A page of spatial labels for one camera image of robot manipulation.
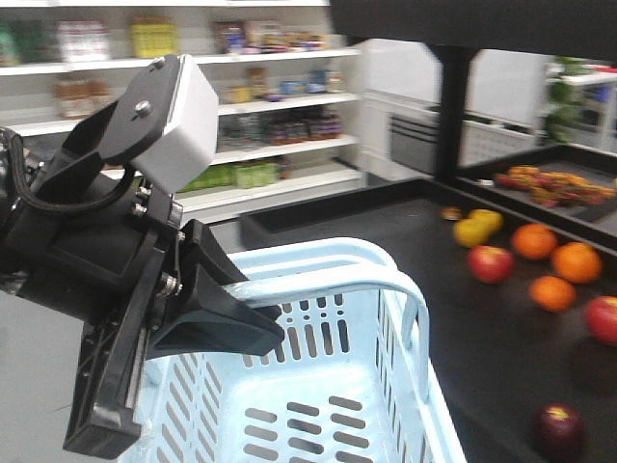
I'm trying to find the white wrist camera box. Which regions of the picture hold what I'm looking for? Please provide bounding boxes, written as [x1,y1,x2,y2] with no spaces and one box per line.
[132,54,219,194]

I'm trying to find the yellow apple rear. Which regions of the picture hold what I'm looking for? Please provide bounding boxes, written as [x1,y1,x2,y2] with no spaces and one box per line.
[469,208,504,234]

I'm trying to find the light blue plastic basket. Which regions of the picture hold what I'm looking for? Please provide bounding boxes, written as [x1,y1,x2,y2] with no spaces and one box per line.
[121,237,466,462]

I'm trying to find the yellow apple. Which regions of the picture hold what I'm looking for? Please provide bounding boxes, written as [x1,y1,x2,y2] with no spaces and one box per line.
[469,208,504,234]
[453,218,491,249]

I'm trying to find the orange fruit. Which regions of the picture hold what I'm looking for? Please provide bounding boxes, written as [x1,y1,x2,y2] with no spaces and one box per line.
[550,242,603,284]
[528,276,577,313]
[510,223,558,260]

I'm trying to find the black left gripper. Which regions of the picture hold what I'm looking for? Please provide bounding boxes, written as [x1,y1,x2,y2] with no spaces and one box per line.
[1,55,284,459]

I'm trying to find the orange fruit left rear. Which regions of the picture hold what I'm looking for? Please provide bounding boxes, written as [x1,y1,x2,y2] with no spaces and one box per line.
[550,242,603,284]

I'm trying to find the orange fruit front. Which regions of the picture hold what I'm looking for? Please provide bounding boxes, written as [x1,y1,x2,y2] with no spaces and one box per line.
[528,276,577,313]

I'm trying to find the yellow apple front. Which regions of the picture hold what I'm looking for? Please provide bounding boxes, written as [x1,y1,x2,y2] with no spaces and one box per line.
[453,218,491,249]

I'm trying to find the white store shelving unit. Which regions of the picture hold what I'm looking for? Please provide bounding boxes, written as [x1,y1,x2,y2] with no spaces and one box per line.
[1,1,366,222]

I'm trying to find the dark red apple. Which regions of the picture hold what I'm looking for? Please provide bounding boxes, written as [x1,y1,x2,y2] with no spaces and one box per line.
[532,402,585,462]

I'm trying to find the pink red apple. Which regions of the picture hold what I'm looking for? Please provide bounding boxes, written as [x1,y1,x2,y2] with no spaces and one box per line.
[584,296,617,347]
[468,245,515,285]

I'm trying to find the cherry tomato pile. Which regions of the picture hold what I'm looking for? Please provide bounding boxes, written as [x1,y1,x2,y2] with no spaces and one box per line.
[493,165,616,207]

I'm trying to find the orange fruit middle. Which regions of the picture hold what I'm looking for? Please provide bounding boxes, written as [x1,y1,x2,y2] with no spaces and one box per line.
[510,223,558,260]

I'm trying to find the black wooden produce stand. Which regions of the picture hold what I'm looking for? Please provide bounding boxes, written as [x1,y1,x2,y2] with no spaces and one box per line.
[239,1,616,462]

